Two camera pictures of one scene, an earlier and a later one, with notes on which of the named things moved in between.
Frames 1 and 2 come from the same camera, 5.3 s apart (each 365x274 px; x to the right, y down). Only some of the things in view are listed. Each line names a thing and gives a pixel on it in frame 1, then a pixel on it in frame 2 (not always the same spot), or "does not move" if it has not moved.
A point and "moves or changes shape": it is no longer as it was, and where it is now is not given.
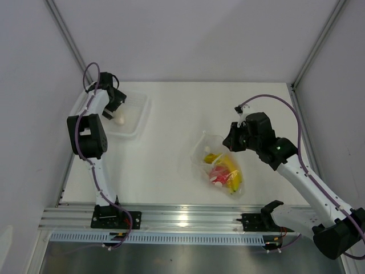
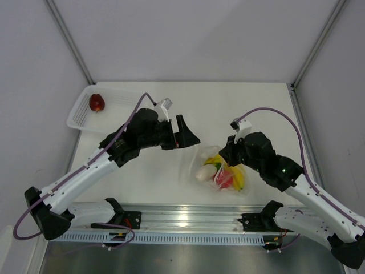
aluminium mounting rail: x=77 y=218 does not move
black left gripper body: x=116 y=103 to x=163 y=136
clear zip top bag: x=211 y=156 moves or changes shape
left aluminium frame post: x=53 y=7 does not move
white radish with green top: x=120 y=119 to x=207 y=171
